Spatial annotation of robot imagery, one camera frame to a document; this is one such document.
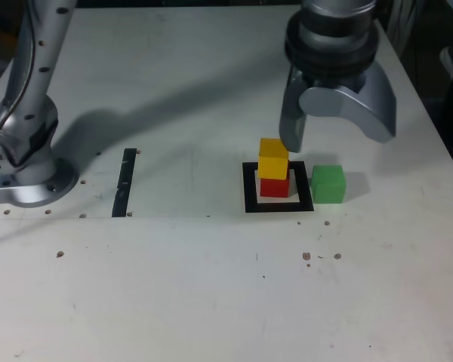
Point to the green cube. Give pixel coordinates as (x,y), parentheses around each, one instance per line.
(328,184)

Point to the white background object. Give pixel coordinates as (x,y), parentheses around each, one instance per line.
(444,62)

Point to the yellow cube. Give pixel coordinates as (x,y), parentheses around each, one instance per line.
(273,164)

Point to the black tape square outline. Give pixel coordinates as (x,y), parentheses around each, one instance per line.
(249,188)

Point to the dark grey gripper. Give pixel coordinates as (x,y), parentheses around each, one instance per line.
(336,82)

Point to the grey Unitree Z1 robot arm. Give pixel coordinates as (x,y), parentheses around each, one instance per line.
(41,56)

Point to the red cube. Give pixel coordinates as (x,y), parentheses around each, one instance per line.
(273,188)

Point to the pale ribbed background object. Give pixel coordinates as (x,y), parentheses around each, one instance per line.
(404,22)

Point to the black tape strip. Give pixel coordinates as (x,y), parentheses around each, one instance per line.
(122,188)

